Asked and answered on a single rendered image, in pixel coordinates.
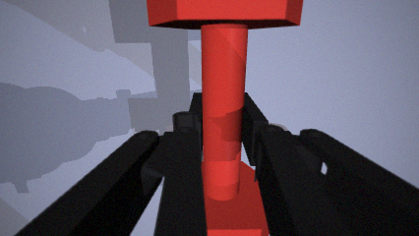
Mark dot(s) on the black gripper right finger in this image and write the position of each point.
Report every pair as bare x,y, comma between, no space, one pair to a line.
300,200

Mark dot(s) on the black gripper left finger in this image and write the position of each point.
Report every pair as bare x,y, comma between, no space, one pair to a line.
110,199

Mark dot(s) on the red dumbbell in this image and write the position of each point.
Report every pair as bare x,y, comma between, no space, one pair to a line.
233,200

